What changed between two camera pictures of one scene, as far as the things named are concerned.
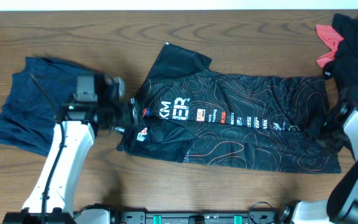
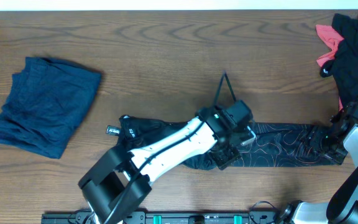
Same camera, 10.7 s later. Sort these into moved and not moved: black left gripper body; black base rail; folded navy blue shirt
Moved: black left gripper body
Not moved: black base rail; folded navy blue shirt
